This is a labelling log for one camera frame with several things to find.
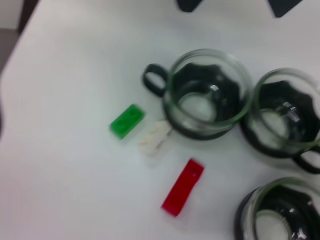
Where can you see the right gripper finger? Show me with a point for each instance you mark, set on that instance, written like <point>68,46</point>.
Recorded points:
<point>285,7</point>
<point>188,5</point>

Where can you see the glass teacup black holder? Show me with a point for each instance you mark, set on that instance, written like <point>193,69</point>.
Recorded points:
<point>275,200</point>
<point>282,100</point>
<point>200,75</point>

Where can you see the green flat brick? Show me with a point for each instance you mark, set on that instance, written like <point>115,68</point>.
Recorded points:
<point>127,121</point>

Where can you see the white brick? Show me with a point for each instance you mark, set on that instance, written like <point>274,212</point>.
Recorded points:
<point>155,137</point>

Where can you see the dark red long brick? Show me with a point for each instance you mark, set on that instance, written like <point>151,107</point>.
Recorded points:
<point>182,187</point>

